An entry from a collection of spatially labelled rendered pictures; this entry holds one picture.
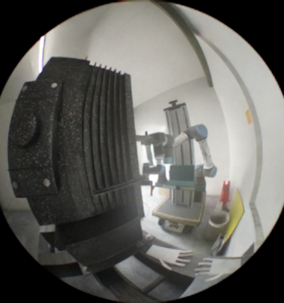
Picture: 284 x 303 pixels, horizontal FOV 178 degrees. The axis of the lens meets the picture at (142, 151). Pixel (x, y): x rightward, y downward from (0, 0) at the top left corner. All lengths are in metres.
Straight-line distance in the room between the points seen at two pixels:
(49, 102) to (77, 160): 0.18
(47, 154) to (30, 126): 0.06
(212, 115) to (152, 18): 2.09
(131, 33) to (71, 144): 1.69
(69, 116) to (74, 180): 0.18
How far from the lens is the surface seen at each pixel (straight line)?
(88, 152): 0.31
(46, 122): 0.23
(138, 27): 1.74
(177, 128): 1.29
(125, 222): 0.43
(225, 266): 0.59
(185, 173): 1.21
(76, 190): 0.29
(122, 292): 0.58
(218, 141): 2.17
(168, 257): 0.56
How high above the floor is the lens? 1.19
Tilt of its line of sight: level
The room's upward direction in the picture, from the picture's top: 6 degrees counter-clockwise
